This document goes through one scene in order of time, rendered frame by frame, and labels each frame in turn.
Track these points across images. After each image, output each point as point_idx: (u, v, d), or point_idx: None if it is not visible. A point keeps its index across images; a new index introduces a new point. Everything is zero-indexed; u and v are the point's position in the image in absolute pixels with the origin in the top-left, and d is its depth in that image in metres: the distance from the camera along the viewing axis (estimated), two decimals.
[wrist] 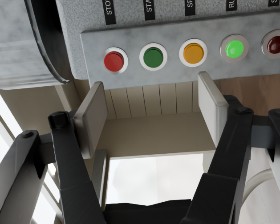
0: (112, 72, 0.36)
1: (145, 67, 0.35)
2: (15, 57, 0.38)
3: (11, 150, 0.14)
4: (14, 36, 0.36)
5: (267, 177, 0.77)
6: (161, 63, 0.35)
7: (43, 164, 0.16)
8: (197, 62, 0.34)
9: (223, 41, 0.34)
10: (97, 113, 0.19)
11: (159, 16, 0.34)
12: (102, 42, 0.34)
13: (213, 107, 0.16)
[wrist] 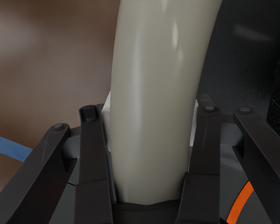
0: None
1: None
2: None
3: (42, 142, 0.14)
4: None
5: None
6: None
7: (74, 157, 0.16)
8: None
9: None
10: None
11: None
12: None
13: None
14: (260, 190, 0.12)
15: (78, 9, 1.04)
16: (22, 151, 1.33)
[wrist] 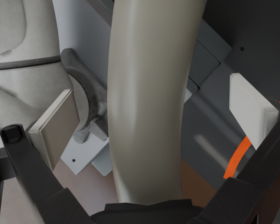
0: None
1: None
2: None
3: None
4: None
5: None
6: None
7: None
8: None
9: None
10: (62, 124, 0.18)
11: None
12: None
13: (259, 113, 0.15)
14: None
15: None
16: None
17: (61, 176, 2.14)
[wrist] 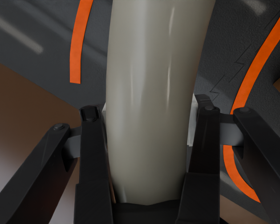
0: None
1: None
2: None
3: (42, 142, 0.14)
4: None
5: None
6: None
7: (74, 157, 0.16)
8: None
9: None
10: None
11: None
12: None
13: None
14: (260, 190, 0.12)
15: None
16: None
17: None
